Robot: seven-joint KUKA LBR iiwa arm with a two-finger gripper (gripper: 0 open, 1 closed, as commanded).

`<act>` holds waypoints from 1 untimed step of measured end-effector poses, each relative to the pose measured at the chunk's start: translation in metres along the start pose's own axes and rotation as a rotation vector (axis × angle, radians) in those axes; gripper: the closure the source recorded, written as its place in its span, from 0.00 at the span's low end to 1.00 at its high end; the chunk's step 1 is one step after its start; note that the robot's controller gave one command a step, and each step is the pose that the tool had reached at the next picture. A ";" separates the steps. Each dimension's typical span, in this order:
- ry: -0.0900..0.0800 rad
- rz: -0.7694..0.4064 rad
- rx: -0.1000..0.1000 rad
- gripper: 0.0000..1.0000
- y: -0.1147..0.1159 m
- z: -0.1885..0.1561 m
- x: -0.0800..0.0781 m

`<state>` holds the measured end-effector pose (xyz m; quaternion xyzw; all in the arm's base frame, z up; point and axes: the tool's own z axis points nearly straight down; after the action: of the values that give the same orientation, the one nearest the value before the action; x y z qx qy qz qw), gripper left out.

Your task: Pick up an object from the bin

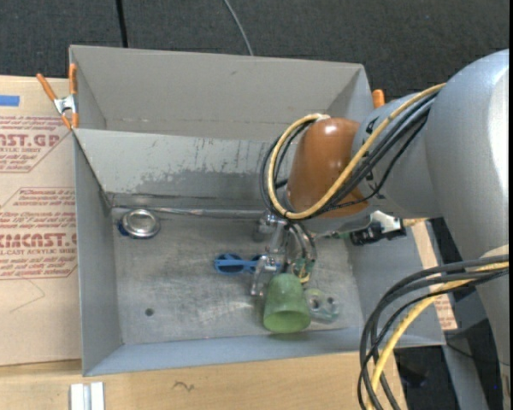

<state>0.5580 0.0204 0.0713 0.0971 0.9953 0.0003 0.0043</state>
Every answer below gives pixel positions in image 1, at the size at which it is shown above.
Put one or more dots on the brown cardboard board, red print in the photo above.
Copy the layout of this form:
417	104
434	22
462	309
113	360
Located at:
34	229

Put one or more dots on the blue and silver can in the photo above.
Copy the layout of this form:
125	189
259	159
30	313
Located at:
140	224

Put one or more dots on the clear glass block with holes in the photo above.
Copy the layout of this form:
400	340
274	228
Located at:
324	306

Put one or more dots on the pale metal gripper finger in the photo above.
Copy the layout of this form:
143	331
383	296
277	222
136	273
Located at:
265	224
261	273

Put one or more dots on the grey metal bin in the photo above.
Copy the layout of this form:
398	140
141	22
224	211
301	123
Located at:
188	271

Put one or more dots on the green plastic cup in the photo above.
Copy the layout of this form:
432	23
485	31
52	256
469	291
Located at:
285	303

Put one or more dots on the black cylinder on white bracket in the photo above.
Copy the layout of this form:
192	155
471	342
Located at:
374	231

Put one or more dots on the blue sunglasses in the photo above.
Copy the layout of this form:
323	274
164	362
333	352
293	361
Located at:
231	265

